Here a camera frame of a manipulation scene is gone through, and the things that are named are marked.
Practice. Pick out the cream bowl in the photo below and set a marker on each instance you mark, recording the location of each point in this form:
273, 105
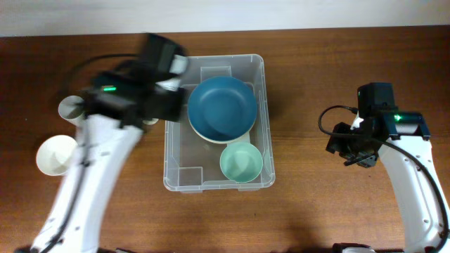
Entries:
211, 135

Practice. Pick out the clear plastic storage bin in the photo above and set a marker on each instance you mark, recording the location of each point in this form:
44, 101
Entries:
191, 163

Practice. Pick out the mint green small bowl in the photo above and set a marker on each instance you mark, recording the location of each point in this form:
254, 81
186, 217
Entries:
241, 162

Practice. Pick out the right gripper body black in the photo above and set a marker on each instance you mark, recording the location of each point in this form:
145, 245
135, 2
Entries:
354, 150

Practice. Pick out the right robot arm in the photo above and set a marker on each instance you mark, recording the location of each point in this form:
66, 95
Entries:
401, 142

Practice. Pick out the cream cup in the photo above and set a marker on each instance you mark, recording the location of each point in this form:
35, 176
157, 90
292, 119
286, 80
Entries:
150, 121

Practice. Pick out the dark blue bowl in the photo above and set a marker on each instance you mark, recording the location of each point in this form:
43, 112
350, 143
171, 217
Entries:
225, 103

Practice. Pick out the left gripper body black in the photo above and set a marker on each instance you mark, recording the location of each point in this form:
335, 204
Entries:
174, 105

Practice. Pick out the grey cup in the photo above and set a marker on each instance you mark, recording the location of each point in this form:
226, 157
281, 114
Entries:
71, 109

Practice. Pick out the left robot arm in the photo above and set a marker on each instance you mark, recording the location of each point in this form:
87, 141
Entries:
116, 108

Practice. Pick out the white small bowl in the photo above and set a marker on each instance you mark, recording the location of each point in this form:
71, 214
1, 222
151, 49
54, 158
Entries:
54, 155

